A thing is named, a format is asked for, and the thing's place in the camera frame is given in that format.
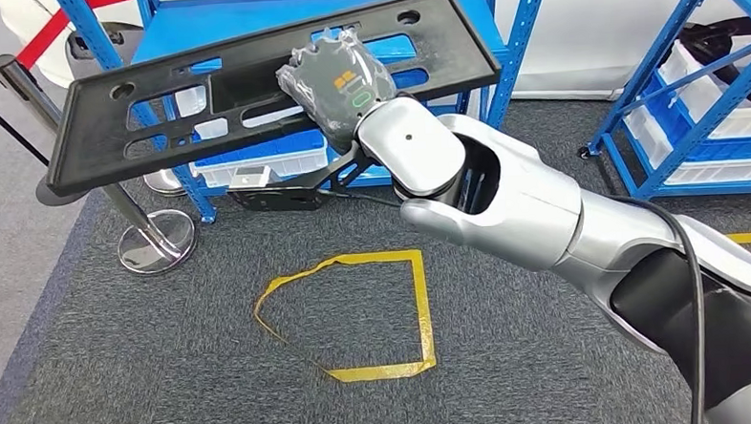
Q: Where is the white car red stripe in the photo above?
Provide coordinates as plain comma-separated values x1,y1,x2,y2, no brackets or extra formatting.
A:
0,0,751,127

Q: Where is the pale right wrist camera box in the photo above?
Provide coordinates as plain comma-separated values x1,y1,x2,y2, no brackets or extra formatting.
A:
228,164,274,192

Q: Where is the blue steel shelf rack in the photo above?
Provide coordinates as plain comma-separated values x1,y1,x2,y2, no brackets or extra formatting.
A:
55,0,560,231

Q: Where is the black stanchion belt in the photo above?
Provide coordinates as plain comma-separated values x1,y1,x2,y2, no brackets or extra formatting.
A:
0,77,54,170

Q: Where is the dark round stanchion base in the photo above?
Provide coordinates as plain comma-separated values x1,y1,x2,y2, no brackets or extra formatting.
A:
33,174,92,209

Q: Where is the warped yellow floor tape square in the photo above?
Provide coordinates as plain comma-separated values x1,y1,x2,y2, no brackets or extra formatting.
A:
250,247,440,389

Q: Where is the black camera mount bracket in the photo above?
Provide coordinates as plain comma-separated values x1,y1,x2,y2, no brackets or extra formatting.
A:
225,140,376,217

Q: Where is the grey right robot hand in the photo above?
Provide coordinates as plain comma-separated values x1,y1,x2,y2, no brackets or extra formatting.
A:
273,24,400,158

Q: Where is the black plastic licence plate frame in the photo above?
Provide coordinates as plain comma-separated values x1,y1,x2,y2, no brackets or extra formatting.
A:
36,0,507,200

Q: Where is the thin black camera cable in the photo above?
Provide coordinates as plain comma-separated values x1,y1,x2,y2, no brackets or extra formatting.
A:
315,183,405,213

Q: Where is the blue steel rack with casters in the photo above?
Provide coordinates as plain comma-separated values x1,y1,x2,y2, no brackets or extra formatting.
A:
572,0,751,204

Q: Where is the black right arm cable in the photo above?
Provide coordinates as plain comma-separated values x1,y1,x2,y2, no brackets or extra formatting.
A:
605,189,712,424

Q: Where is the white plastic bin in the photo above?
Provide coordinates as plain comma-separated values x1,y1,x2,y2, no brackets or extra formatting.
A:
622,102,676,173
661,159,751,188
655,35,751,142

